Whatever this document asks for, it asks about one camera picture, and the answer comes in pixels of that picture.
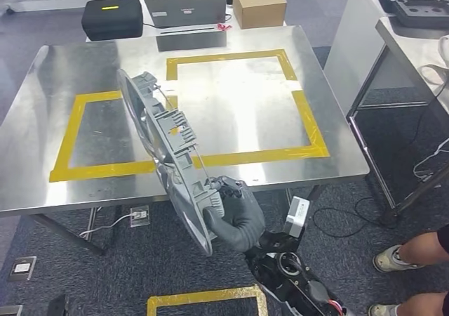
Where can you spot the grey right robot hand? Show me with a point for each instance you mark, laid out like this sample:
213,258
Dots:
242,221

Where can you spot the silver hubcap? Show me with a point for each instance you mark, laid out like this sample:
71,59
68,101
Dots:
168,141

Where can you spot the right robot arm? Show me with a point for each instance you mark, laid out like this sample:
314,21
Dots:
291,281

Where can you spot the stainless steel workbench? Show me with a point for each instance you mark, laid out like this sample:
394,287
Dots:
35,141

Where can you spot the yellow tape double rectangle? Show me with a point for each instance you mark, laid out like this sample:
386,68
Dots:
262,155

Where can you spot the yellow floor tape outline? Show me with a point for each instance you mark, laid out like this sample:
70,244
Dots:
203,296

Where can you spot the small red object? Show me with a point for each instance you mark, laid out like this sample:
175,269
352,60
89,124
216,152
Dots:
223,27

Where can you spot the brown cardboard box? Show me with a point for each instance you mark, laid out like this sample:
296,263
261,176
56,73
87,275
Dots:
259,9

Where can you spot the white office desk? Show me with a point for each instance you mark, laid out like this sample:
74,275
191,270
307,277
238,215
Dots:
151,32

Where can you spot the grey laptop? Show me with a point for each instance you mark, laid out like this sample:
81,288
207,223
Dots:
186,7

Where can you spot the person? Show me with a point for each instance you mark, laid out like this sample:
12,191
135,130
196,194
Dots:
421,246

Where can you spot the black zip case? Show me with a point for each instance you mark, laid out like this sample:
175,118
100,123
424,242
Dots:
112,21

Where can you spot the metal floor socket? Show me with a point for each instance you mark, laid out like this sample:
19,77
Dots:
10,310
22,268

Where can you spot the black foam tray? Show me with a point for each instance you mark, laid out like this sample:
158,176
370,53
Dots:
413,4

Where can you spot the white VR headset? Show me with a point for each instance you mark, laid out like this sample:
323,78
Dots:
444,48

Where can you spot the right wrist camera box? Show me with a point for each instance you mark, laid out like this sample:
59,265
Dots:
296,216

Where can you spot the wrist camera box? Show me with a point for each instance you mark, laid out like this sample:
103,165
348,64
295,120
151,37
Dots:
296,216
57,307

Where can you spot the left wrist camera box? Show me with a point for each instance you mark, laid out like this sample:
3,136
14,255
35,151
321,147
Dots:
57,307

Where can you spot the steel frame table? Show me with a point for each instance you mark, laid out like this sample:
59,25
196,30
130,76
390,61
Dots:
403,39

